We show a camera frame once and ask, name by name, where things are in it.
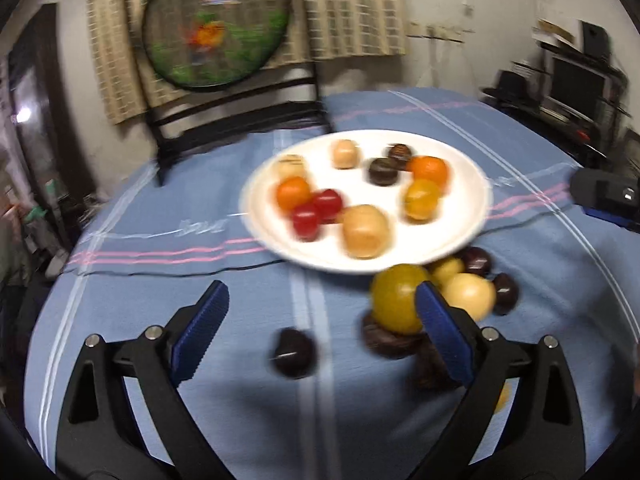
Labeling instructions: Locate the tan round pear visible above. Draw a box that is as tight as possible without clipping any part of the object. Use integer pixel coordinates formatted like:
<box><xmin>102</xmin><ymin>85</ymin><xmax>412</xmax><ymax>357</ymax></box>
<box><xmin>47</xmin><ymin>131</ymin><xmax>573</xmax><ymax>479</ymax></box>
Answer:
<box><xmin>341</xmin><ymin>205</ymin><xmax>392</xmax><ymax>259</ymax></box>

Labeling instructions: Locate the black desk shelf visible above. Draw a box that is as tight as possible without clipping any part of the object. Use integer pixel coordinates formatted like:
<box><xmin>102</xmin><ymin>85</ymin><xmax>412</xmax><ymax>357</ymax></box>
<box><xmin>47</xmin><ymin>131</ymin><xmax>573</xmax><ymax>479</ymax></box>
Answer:
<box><xmin>480</xmin><ymin>42</ymin><xmax>629</xmax><ymax>169</ymax></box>

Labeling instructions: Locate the computer monitor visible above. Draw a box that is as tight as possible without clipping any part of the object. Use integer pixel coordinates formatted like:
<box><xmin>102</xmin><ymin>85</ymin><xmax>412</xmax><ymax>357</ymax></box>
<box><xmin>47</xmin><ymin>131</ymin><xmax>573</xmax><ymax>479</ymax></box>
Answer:
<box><xmin>546</xmin><ymin>56</ymin><xmax>610</xmax><ymax>122</ymax></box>

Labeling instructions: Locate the dark purple plum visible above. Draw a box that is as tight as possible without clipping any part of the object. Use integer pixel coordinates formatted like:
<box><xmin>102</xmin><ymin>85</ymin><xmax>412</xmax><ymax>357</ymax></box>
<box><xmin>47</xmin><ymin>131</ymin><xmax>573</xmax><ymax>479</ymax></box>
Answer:
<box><xmin>492</xmin><ymin>273</ymin><xmax>520</xmax><ymax>315</ymax></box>
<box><xmin>459</xmin><ymin>246</ymin><xmax>492</xmax><ymax>278</ymax></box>

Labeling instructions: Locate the pale cream round fruit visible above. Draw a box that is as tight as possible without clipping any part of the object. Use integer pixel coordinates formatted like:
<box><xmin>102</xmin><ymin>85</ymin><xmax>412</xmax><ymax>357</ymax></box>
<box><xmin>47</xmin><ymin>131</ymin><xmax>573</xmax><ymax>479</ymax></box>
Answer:
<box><xmin>442</xmin><ymin>273</ymin><xmax>496</xmax><ymax>321</ymax></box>

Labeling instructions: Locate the large dark brown fruit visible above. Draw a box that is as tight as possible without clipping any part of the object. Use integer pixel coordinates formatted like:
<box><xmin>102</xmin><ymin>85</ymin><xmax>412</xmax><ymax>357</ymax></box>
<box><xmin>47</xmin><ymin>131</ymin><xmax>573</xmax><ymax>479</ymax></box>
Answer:
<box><xmin>360</xmin><ymin>312</ymin><xmax>424</xmax><ymax>360</ymax></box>

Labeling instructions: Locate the black speaker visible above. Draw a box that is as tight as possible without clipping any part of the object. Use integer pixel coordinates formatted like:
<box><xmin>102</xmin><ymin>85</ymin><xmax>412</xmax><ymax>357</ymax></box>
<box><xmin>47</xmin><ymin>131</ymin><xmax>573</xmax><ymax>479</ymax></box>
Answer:
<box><xmin>580</xmin><ymin>21</ymin><xmax>611</xmax><ymax>64</ymax></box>

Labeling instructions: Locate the small yellow green fruit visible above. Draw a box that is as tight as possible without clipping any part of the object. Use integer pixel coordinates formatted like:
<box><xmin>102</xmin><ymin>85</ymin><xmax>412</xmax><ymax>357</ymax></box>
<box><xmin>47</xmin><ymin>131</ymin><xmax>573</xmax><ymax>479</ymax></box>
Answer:
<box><xmin>428</xmin><ymin>257</ymin><xmax>465</xmax><ymax>288</ymax></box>

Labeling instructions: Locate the green yellow apple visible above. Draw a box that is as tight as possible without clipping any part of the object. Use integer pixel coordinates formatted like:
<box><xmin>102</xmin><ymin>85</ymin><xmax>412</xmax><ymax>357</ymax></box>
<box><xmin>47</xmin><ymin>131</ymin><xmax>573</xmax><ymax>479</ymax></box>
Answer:
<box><xmin>371</xmin><ymin>264</ymin><xmax>431</xmax><ymax>335</ymax></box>

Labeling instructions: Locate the dark plum on cloth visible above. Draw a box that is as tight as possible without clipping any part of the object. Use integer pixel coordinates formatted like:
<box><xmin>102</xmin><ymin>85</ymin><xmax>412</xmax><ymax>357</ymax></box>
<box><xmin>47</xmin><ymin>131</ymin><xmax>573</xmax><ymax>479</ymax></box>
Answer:
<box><xmin>270</xmin><ymin>327</ymin><xmax>318</xmax><ymax>379</ymax></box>

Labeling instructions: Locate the yellow orange tomato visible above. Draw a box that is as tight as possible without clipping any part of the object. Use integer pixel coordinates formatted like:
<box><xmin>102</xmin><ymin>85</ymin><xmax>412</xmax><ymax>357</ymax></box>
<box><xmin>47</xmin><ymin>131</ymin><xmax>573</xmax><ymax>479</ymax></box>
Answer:
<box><xmin>402</xmin><ymin>179</ymin><xmax>442</xmax><ymax>222</ymax></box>

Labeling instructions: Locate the large orange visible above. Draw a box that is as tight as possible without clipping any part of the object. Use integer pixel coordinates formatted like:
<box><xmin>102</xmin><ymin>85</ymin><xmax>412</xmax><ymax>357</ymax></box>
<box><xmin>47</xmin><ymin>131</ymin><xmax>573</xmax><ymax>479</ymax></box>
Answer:
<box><xmin>407</xmin><ymin>156</ymin><xmax>451</xmax><ymax>193</ymax></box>

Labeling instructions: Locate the blue striped tablecloth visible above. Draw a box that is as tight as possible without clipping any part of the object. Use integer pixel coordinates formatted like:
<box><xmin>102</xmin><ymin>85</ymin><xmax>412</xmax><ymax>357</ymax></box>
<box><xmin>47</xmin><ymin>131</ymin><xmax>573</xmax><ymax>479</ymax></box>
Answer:
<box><xmin>23</xmin><ymin>88</ymin><xmax>639</xmax><ymax>479</ymax></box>

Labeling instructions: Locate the brown speckled fruit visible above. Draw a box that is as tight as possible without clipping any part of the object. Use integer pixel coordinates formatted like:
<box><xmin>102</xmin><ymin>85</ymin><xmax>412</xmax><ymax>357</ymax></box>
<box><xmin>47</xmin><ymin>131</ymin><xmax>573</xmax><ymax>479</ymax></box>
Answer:
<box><xmin>386</xmin><ymin>143</ymin><xmax>413</xmax><ymax>170</ymax></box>

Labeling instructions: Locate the dark brown small fruit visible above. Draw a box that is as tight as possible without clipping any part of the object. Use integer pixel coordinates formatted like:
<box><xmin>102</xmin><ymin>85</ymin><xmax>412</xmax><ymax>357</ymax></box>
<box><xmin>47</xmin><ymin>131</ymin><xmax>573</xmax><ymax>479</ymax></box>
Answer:
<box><xmin>367</xmin><ymin>157</ymin><xmax>399</xmax><ymax>186</ymax></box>

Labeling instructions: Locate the white oval plate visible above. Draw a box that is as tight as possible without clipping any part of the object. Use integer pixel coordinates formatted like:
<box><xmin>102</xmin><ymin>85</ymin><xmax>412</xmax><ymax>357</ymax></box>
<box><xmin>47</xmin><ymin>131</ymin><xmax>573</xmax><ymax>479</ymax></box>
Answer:
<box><xmin>239</xmin><ymin>129</ymin><xmax>492</xmax><ymax>274</ymax></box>

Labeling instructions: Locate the tan pear fruit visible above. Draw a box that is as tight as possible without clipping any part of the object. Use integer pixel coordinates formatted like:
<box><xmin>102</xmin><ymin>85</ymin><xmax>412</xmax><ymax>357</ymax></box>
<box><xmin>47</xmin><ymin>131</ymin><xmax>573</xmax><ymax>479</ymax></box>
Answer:
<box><xmin>331</xmin><ymin>139</ymin><xmax>360</xmax><ymax>170</ymax></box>

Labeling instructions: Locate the small red tomato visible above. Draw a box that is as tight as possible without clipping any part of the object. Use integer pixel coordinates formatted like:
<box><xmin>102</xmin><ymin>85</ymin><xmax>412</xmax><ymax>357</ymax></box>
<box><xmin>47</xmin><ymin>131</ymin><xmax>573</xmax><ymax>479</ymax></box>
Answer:
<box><xmin>291</xmin><ymin>203</ymin><xmax>321</xmax><ymax>242</ymax></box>

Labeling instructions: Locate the dark wooden framed door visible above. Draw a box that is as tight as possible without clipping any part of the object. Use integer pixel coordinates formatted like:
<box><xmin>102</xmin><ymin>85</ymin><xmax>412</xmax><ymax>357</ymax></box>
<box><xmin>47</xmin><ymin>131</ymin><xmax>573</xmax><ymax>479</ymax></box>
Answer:
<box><xmin>8</xmin><ymin>3</ymin><xmax>96</xmax><ymax>203</ymax></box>

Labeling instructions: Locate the small orange tangerine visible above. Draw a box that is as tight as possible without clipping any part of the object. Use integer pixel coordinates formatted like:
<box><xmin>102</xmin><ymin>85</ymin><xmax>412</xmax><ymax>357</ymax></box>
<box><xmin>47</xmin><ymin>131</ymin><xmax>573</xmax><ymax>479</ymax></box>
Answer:
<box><xmin>274</xmin><ymin>176</ymin><xmax>312</xmax><ymax>214</ymax></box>

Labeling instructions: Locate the small pale apple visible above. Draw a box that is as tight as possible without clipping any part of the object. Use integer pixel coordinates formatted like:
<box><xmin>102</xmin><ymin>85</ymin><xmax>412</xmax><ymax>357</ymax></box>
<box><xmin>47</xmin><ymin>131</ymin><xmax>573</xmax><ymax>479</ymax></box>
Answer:
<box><xmin>274</xmin><ymin>154</ymin><xmax>308</xmax><ymax>182</ymax></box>

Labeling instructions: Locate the beige checked curtain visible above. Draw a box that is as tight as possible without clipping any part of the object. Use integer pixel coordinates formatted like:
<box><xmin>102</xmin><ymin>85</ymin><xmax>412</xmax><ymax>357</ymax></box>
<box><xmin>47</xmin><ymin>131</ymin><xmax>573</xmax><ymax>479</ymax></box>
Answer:
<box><xmin>87</xmin><ymin>0</ymin><xmax>406</xmax><ymax>125</ymax></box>

